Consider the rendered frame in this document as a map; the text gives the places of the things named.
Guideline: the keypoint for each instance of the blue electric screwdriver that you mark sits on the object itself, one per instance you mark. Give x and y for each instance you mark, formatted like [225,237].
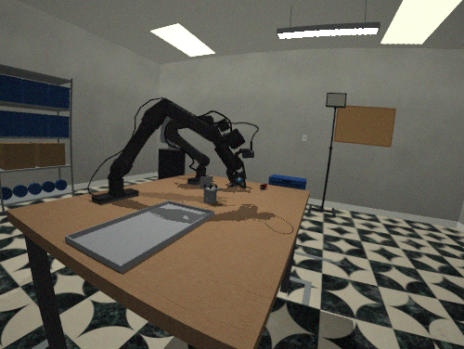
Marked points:
[238,180]

